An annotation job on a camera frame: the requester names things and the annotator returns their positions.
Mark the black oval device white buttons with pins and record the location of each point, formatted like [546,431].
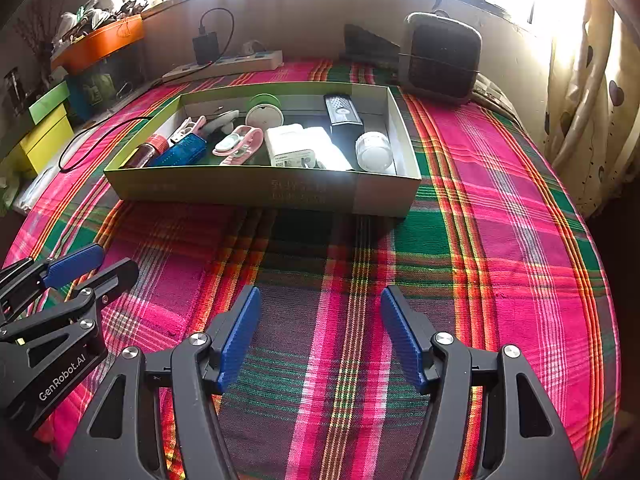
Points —
[220,122]

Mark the black remote control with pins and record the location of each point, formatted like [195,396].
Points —
[342,112]

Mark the white power strip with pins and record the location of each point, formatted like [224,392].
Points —
[225,64]

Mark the cream patterned curtain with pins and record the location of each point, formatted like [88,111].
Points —
[590,110]

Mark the white charger plug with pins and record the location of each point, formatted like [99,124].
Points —
[287,145]

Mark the green cardboard box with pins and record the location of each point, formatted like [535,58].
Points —
[225,190]

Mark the green box lid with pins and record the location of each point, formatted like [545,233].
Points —
[50,102]

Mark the white rectangular block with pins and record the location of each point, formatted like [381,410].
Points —
[325,147]

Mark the dried red twig bunch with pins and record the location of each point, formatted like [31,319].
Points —
[35,35]

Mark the pink white clip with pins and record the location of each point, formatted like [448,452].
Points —
[187,127]
[240,142]

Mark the orange tray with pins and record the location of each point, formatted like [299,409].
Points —
[100,42]

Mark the round white green tape measure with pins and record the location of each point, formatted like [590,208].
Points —
[265,112]

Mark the grey patterned cloth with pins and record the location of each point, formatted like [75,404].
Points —
[492,100]

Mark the plaid blanket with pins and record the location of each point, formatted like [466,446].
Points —
[500,210]

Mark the crumpled plastic bags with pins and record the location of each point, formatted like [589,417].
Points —
[95,10]

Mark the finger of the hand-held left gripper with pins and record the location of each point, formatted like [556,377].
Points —
[115,277]
[75,262]

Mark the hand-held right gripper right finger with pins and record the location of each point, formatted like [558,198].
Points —
[402,340]

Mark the brown bottle red cap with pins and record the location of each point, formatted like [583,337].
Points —
[147,152]

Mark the white plastic bag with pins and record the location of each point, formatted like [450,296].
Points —
[30,190]

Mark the glass jar metal frame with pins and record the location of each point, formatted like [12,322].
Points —
[12,90]

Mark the black grey speaker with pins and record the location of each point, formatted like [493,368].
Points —
[440,57]

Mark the black power adapter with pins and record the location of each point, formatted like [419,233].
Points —
[206,46]

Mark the teal box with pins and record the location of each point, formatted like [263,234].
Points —
[95,95]

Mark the white round jar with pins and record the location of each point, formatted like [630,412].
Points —
[372,152]

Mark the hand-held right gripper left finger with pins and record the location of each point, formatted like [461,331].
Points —
[240,340]

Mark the blue translucent case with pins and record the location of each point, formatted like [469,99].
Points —
[182,152]

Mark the yellow cardboard box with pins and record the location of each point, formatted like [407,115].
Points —
[42,147]

